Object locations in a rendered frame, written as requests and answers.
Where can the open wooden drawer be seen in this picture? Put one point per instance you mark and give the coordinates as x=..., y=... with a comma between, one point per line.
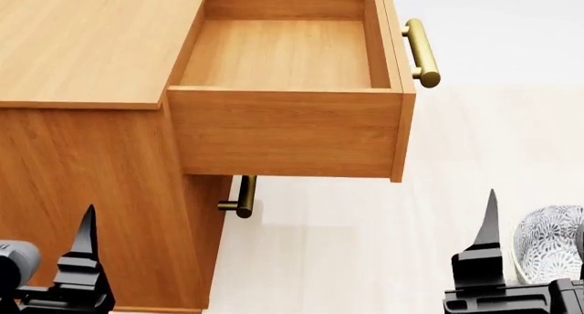
x=283, y=132

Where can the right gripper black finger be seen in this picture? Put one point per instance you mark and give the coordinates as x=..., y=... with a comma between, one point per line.
x=580, y=245
x=483, y=259

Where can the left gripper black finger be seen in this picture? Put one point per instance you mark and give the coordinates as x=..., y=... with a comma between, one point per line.
x=84, y=259

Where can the grey cylindrical camera housing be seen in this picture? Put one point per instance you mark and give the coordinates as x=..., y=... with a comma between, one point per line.
x=17, y=262

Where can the closed wooden drawer front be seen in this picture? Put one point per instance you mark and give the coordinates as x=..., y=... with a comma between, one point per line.
x=205, y=225

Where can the wooden cabinet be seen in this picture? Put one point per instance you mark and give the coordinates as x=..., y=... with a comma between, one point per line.
x=86, y=143

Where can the grey floral patterned bowl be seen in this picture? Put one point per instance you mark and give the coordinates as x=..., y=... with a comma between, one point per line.
x=547, y=245

